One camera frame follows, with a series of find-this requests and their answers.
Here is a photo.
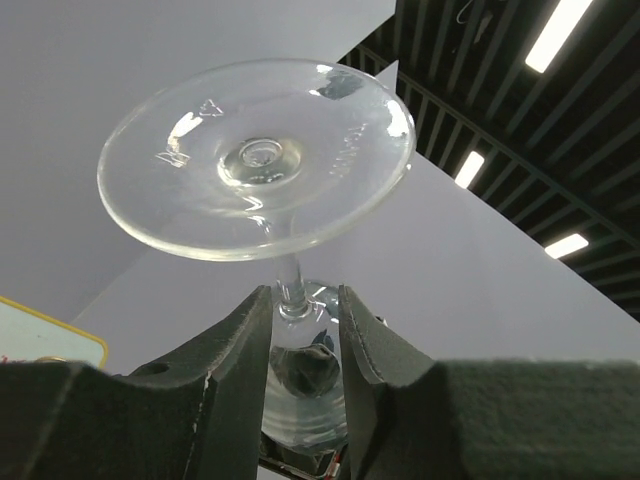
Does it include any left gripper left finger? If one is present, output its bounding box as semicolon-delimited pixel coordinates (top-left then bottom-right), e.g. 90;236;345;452
1;286;272;479

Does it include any clear wine glass front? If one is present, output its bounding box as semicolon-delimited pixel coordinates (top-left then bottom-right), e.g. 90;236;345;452
97;58;416;455

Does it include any yellow framed whiteboard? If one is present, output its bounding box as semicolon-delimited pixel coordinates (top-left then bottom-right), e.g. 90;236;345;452
1;298;109;368

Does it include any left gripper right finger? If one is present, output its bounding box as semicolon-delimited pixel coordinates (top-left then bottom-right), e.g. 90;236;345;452
339;286;639;479

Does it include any gold wire wine glass rack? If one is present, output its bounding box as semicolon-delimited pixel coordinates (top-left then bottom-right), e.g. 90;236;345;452
34;356;67;363

